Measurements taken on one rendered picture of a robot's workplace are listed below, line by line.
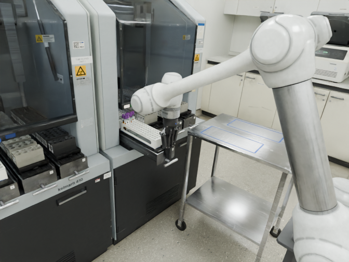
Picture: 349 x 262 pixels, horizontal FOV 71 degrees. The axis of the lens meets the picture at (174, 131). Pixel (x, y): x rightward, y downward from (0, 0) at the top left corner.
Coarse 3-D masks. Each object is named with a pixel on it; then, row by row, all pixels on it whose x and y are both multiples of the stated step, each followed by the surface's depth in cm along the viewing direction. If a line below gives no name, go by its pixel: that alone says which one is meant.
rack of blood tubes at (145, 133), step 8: (136, 120) 148; (120, 128) 145; (128, 128) 139; (136, 128) 137; (144, 128) 139; (152, 128) 139; (136, 136) 140; (144, 136) 131; (152, 136) 130; (160, 136) 131; (152, 144) 128; (160, 144) 130
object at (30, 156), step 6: (30, 150) 107; (36, 150) 108; (42, 150) 110; (18, 156) 103; (24, 156) 105; (30, 156) 107; (36, 156) 109; (42, 156) 111; (18, 162) 104; (24, 162) 106; (30, 162) 107
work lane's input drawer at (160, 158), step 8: (120, 136) 144; (128, 136) 140; (128, 144) 141; (136, 144) 135; (144, 144) 132; (144, 152) 132; (152, 152) 128; (160, 152) 127; (160, 160) 129; (168, 160) 131; (176, 160) 132
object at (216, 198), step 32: (192, 128) 154; (224, 128) 157; (256, 128) 160; (256, 160) 127; (288, 160) 127; (224, 192) 184; (288, 192) 166; (224, 224) 156; (256, 224) 158; (256, 256) 147
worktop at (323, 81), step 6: (210, 60) 360; (216, 60) 354; (222, 60) 352; (312, 78) 280; (318, 78) 282; (348, 78) 295; (330, 84) 267; (336, 84) 263; (342, 84) 264; (348, 84) 266
